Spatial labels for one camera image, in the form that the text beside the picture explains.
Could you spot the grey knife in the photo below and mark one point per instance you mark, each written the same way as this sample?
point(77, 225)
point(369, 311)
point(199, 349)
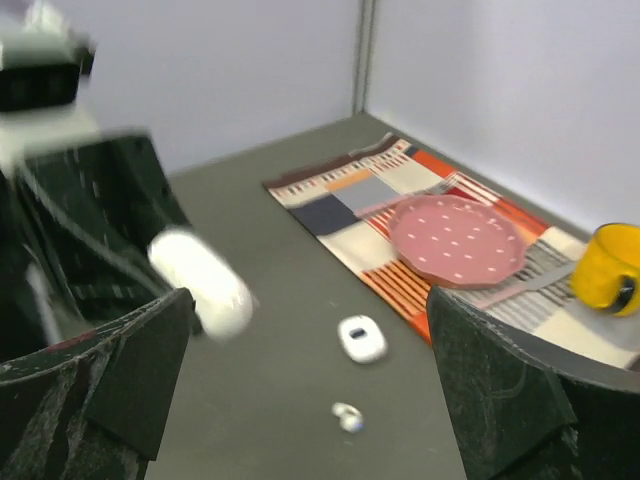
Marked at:
point(534, 284)

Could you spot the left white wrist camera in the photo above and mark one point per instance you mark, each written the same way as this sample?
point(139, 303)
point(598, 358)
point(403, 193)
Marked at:
point(44, 61)

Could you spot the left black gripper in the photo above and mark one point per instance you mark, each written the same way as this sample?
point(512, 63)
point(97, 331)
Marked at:
point(83, 214)

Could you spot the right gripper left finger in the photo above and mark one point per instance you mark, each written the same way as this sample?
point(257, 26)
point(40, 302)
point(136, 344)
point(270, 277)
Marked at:
point(96, 406)

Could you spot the white clip earbud left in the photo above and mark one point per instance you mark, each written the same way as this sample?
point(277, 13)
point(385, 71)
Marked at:
point(350, 418)

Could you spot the colourful checked placemat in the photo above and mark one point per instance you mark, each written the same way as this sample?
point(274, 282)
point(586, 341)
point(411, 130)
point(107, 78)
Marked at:
point(347, 202)

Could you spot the pink dotted plate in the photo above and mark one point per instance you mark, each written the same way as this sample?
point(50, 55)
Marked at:
point(455, 242)

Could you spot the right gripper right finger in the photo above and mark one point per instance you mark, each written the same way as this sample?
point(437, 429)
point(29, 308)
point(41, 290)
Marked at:
point(524, 408)

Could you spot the white oval charging case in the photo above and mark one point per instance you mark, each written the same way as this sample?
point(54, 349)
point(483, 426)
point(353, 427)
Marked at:
point(223, 301)

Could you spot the yellow glass mug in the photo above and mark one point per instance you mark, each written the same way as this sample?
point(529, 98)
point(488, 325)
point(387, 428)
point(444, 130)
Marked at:
point(606, 277)

